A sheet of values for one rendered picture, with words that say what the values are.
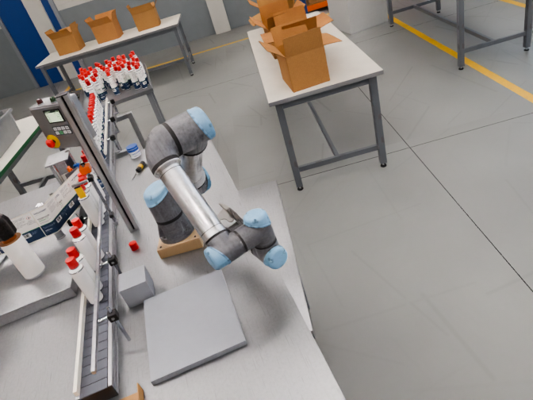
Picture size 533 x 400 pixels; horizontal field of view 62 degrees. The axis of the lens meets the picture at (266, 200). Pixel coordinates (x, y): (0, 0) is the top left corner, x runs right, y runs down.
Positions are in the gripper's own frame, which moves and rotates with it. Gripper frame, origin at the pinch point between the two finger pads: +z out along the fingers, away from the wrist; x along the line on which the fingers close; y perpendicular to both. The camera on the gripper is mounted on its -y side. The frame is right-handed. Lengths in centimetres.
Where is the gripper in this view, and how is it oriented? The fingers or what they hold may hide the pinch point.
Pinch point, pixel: (229, 217)
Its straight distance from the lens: 164.3
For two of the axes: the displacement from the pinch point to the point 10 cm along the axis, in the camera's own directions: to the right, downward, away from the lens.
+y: -7.4, 6.1, -2.8
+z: -5.4, -3.1, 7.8
